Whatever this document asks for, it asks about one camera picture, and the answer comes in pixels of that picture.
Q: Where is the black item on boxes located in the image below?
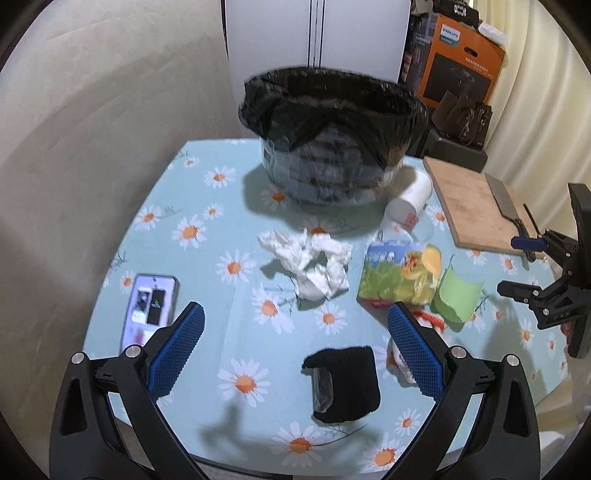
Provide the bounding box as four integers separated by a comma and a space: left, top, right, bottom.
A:
411, 0, 481, 24

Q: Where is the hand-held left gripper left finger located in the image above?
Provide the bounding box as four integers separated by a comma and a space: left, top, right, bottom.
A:
50, 301, 206, 480

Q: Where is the green paper sleeve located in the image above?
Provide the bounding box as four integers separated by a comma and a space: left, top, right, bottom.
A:
431, 256, 483, 330

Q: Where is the white tissue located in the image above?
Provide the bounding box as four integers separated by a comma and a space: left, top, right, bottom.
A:
257, 228, 354, 300

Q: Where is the steel cleaver with black handle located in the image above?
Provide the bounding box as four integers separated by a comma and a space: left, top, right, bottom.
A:
484, 173, 536, 261

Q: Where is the white bundle on box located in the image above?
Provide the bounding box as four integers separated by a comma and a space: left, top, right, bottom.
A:
478, 21, 509, 47

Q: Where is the black cloth piece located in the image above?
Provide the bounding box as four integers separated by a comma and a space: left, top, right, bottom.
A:
302, 344, 382, 424

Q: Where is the brown bag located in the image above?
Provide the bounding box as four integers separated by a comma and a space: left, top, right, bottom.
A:
436, 90, 492, 148

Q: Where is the white panel with black stripes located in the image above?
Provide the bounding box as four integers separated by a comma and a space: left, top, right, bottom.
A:
221, 0, 413, 139

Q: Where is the dark printed cardboard box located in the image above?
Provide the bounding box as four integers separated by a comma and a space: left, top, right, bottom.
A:
399, 11, 439, 88

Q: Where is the trash bin with black bag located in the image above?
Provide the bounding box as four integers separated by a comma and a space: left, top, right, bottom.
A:
238, 66, 430, 206

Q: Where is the orange cardboard box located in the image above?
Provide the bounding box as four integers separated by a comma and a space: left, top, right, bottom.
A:
418, 13, 507, 108

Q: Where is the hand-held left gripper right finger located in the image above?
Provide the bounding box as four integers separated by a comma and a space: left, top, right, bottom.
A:
387, 302, 542, 480

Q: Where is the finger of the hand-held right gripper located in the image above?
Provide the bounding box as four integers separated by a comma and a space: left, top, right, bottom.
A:
510, 229, 578, 273
497, 272, 576, 329

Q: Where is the colourful tissue packet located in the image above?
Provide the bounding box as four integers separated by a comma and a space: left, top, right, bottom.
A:
356, 240, 443, 309

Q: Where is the wooden cutting board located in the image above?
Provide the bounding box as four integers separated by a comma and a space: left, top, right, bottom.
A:
422, 156, 548, 257

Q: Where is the dark grey case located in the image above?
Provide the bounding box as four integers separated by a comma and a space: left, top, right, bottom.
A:
422, 129, 489, 171

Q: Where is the cream curtain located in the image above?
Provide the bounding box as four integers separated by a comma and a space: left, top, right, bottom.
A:
475, 0, 591, 241

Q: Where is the daisy print tablecloth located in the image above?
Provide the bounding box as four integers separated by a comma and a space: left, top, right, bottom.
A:
82, 137, 573, 474

